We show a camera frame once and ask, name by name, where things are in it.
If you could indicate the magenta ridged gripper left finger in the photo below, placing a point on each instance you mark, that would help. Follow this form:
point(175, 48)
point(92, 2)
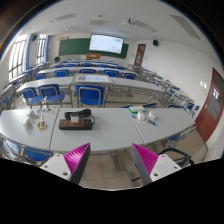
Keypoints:
point(69, 166)

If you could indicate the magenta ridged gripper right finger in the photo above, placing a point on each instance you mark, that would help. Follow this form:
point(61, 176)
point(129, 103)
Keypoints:
point(151, 166)

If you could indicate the white charger plug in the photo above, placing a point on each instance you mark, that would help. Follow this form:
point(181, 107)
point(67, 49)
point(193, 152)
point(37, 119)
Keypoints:
point(74, 118)

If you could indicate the dark brown power strip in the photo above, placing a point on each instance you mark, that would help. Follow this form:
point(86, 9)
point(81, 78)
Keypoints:
point(69, 125)

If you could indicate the white cup right table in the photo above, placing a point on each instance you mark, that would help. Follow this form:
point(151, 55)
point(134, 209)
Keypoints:
point(140, 115)

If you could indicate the white container right table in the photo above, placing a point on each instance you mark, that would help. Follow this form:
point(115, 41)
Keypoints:
point(151, 115)

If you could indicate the green and white box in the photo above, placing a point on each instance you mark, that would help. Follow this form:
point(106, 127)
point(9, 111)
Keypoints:
point(136, 109)

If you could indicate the white box left front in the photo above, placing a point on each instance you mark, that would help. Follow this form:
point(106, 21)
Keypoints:
point(27, 124)

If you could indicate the white box left rear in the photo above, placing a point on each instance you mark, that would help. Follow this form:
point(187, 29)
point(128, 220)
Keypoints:
point(31, 114)

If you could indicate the blue chair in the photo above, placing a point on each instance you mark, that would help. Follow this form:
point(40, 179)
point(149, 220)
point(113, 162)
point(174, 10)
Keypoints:
point(51, 94)
point(90, 95)
point(31, 97)

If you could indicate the blue chair left centre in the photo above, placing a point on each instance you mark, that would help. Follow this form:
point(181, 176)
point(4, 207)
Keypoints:
point(51, 94)

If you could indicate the blue chair far left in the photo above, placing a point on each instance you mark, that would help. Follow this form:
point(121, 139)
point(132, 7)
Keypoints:
point(31, 97)

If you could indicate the red-brown door right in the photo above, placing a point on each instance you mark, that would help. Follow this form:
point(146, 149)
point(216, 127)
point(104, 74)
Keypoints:
point(210, 114)

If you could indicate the red-brown door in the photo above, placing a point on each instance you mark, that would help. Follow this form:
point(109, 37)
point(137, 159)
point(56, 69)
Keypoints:
point(210, 114)
point(139, 54)

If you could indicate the wooden lectern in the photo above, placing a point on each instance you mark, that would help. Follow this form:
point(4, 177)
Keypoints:
point(93, 56)

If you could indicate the red-brown door rear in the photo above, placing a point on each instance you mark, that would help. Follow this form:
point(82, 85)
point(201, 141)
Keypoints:
point(139, 54)

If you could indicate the green chalkboard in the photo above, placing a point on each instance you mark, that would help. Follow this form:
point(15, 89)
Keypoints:
point(80, 46)

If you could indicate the projection screen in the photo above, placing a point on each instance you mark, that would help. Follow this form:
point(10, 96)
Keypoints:
point(106, 43)

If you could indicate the black wall speaker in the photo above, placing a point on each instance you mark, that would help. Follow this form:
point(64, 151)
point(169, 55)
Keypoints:
point(155, 43)

